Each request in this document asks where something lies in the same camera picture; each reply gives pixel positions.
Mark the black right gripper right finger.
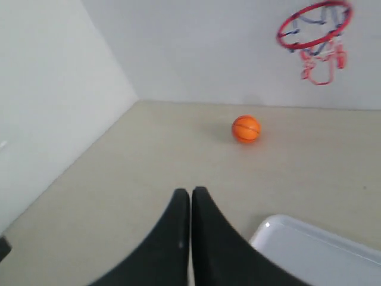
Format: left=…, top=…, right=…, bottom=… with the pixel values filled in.
left=191, top=186, right=307, bottom=286

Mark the white plastic tray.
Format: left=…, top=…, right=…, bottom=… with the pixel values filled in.
left=249, top=214, right=380, bottom=285

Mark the black object at left edge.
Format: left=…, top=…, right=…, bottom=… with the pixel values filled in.
left=0, top=236, right=12, bottom=262

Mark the small orange basketball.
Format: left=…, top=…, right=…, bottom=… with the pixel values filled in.
left=232, top=114, right=261, bottom=144

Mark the red mini basketball hoop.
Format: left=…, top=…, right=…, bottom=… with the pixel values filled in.
left=276, top=1, right=354, bottom=86

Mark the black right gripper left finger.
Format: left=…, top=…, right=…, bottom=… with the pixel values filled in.
left=92, top=188, right=190, bottom=286

